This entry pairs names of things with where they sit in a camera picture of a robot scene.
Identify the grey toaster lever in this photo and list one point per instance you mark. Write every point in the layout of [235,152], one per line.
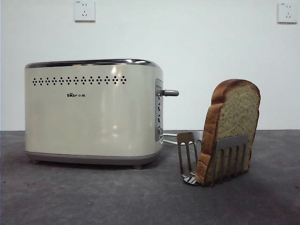
[172,93]

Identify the brown-crusted bread slice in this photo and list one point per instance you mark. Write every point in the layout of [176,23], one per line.
[234,112]

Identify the cream toaster with chrome top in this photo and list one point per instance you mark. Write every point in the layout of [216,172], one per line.
[93,117]

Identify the silver metal toast rack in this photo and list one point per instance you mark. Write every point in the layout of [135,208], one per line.
[234,141]

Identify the white wall socket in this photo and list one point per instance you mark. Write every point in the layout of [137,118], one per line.
[287,12]
[85,11]

